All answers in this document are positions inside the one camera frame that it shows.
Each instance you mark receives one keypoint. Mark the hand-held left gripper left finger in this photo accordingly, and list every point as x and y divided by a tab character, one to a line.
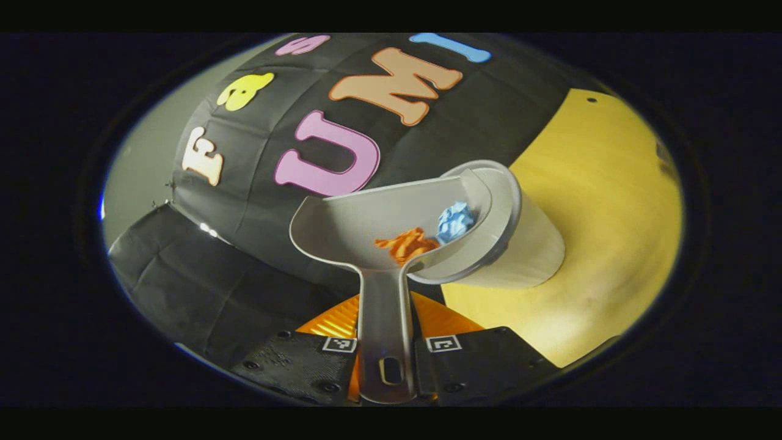
293	363

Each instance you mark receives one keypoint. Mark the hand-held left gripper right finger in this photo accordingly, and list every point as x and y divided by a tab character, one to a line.
482	360

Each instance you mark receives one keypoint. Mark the white ribbed garbage bin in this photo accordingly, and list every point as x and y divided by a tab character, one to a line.
525	244

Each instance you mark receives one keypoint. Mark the orange paper trash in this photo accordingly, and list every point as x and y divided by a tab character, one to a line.
406	244

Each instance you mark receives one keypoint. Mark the blue paper trash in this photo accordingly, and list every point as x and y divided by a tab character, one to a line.
455	221

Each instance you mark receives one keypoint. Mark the grey plastic dustpan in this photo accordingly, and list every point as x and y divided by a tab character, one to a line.
366	220

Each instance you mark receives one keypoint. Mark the black backdrop cloth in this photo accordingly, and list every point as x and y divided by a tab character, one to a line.
244	256

